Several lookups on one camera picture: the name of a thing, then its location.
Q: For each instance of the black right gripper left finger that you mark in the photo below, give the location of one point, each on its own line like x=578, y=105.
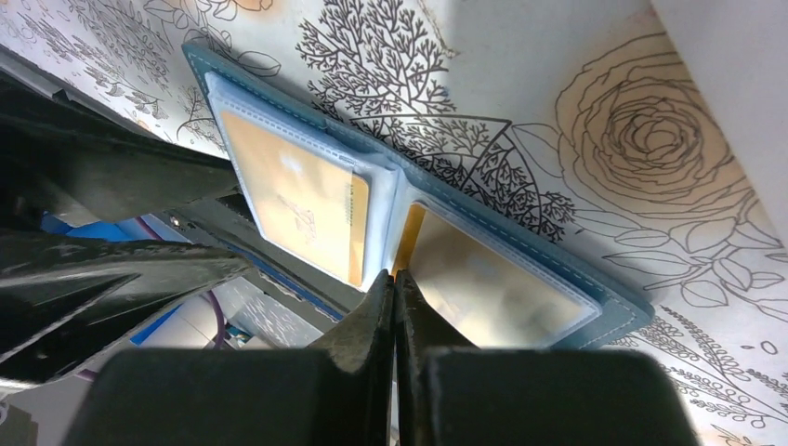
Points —
x=335, y=391

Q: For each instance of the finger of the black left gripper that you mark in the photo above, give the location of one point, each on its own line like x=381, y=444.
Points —
x=61, y=158
x=57, y=316

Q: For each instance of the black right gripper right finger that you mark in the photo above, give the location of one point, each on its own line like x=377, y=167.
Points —
x=452, y=393

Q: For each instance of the blue card holder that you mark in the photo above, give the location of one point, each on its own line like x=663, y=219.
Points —
x=396, y=182

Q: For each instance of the orange credit card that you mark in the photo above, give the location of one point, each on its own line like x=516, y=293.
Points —
x=493, y=298
x=313, y=208

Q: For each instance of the blue bin on floor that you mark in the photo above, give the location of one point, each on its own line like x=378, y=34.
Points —
x=105, y=246

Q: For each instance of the floral tablecloth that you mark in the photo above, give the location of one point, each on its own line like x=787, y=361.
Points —
x=578, y=120

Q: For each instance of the green white checkered board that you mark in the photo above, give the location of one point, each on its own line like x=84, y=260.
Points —
x=736, y=52

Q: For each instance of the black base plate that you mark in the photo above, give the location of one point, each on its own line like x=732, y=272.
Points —
x=224, y=222

